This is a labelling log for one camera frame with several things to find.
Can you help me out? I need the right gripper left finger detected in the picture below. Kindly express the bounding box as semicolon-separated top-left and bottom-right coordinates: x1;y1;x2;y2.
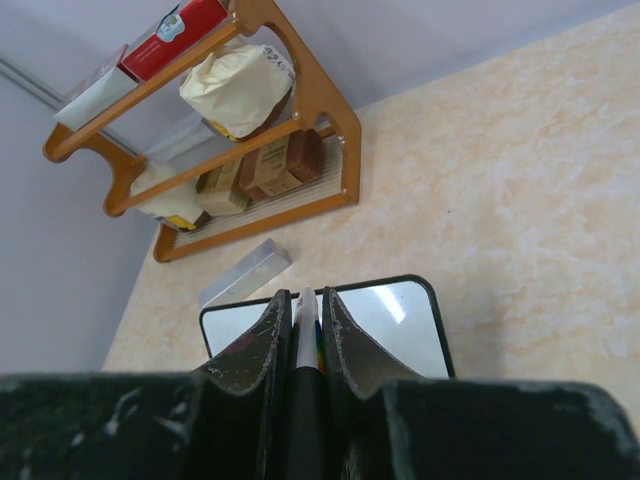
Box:
198;290;292;479

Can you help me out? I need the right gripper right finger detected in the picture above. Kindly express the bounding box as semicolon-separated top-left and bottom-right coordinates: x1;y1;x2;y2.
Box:
322;287;422;479

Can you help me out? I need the black framed whiteboard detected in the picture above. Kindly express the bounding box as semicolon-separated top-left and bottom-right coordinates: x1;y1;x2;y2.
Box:
199;274;456;379

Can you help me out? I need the white black marker pen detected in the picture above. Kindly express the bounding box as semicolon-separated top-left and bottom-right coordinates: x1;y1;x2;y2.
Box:
283;288;326;479

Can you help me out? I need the white bag lower left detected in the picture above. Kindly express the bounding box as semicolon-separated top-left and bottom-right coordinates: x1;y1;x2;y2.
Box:
130;163;210;232

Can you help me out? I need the tan cardboard box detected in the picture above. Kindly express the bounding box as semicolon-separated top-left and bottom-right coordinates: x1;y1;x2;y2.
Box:
196;159;251;217

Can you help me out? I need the brown cardboard box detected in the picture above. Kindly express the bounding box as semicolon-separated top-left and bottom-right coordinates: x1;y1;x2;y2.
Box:
239;130;323;202

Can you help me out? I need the wooden three tier shelf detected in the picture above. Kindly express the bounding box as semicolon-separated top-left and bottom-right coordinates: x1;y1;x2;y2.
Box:
43;1;361;263

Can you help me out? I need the cream paper bag upper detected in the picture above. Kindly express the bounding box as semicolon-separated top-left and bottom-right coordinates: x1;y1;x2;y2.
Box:
179;38;295;142

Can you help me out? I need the red white foil box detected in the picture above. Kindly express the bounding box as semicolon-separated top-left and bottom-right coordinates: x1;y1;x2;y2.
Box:
53;44;138;131

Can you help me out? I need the red white wrap box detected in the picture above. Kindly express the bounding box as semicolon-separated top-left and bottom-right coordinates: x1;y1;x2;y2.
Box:
121;0;228;81

